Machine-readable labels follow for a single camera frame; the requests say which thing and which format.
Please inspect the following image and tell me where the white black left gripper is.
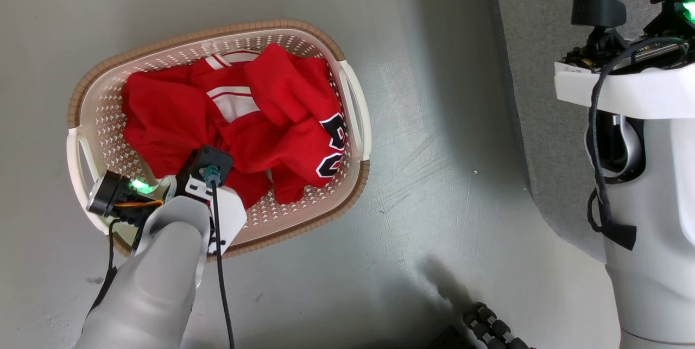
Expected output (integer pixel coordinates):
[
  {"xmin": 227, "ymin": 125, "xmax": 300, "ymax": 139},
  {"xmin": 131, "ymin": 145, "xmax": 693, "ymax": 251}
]
[{"xmin": 86, "ymin": 170, "xmax": 248, "ymax": 256}]

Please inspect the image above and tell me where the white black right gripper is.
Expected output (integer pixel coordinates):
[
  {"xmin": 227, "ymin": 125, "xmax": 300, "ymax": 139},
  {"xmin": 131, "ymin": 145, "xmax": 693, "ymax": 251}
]
[{"xmin": 554, "ymin": 0, "xmax": 695, "ymax": 120}]

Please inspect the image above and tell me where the red garment with white stripes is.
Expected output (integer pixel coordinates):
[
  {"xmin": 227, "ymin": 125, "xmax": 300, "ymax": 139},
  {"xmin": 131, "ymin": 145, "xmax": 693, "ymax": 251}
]
[{"xmin": 122, "ymin": 52, "xmax": 272, "ymax": 211}]

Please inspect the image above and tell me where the beige perforated plastic laundry basket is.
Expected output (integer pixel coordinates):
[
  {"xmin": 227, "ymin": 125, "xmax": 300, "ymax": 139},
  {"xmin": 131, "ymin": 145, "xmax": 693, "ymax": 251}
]
[{"xmin": 66, "ymin": 19, "xmax": 372, "ymax": 259}]

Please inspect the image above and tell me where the black cable with teal plug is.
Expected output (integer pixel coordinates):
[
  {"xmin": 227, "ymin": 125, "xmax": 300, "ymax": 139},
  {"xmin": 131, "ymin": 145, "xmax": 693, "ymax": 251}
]
[{"xmin": 202, "ymin": 164, "xmax": 236, "ymax": 349}]

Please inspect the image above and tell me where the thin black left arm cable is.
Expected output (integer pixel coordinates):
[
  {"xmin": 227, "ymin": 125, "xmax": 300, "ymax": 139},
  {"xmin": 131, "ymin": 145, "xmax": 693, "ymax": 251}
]
[{"xmin": 87, "ymin": 218, "xmax": 143, "ymax": 317}]

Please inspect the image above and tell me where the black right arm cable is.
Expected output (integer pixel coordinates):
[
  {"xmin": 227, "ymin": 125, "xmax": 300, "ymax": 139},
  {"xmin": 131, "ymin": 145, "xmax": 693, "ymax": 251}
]
[{"xmin": 584, "ymin": 39, "xmax": 686, "ymax": 252}]

